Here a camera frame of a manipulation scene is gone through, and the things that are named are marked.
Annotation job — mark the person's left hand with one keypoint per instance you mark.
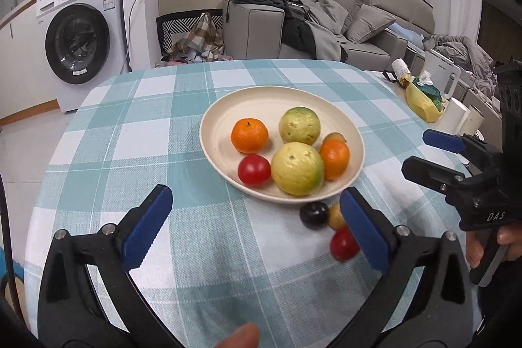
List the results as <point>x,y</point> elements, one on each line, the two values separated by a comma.
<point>240,338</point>

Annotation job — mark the orange mandarin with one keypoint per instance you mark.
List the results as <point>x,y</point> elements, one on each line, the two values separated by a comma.
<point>336,160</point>
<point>249,136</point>

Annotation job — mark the grey sofa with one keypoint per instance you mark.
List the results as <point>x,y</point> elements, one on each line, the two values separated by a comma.
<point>253,30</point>

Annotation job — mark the black patterned laundry basket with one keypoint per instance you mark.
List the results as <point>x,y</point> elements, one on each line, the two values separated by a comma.
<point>173,28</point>

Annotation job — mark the white paper roll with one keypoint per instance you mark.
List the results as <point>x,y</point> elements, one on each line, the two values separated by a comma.
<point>452,115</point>

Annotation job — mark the black clothes pile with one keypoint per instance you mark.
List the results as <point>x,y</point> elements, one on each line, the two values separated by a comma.
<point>295,34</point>

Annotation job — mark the small green guava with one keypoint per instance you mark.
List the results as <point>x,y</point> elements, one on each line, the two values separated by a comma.
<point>299,126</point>

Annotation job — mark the yellow plastic bag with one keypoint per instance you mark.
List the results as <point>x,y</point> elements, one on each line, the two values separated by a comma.
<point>420,105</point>

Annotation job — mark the grey pillow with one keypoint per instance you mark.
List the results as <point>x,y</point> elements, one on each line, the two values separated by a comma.
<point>369,24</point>
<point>340,7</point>

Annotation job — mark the black clip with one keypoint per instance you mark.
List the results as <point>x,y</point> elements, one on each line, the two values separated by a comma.
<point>389,77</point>

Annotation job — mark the dark curtain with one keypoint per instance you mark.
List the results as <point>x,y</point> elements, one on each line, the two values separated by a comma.
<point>503,26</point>

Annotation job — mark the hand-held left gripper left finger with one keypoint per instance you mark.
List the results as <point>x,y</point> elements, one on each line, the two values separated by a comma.
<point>149,225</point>

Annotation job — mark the plaid cloth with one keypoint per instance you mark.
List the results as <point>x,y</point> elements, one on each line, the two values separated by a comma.
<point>202,38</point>

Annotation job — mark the large yellow-green guava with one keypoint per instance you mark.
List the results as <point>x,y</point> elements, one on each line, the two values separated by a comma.
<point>297,168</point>

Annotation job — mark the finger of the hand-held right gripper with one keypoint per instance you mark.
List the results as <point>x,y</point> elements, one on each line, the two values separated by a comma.
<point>442,140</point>
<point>428,172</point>

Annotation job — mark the white base kitchen cabinet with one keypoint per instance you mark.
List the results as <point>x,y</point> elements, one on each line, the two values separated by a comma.
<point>20,66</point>

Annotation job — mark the white washing machine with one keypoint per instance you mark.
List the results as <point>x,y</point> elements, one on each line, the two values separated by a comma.
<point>77,42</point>

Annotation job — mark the white cup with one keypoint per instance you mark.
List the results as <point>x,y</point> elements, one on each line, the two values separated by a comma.
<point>475,121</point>

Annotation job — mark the grey jacket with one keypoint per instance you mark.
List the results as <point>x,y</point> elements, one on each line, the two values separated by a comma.
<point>326,42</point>

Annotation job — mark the person's right hand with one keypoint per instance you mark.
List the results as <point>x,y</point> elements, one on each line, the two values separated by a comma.
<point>473,250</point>

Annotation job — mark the brown longan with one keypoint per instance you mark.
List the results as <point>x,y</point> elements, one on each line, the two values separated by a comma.
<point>335,217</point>
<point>335,137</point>

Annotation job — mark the crumpled white tissue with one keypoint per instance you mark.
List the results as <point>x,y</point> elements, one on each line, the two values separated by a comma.
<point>424,79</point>

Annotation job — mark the grey blanket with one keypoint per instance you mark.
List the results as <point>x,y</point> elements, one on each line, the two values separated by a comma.
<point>465,54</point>

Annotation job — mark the rolled white packet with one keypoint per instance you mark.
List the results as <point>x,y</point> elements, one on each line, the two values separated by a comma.
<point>401,71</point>

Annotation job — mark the light blue cloth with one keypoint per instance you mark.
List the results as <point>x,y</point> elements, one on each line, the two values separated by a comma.
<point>405,35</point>

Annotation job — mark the red tomato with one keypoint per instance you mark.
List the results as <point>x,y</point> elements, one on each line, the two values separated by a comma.
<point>254,170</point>
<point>342,246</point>

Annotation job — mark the cream round plate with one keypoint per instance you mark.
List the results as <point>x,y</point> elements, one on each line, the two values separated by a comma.
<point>220,140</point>

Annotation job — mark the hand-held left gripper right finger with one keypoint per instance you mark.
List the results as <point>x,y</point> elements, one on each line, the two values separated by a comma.
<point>363,229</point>

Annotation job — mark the dark purple plum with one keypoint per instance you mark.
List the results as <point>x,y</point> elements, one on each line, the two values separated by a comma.
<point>314,214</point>

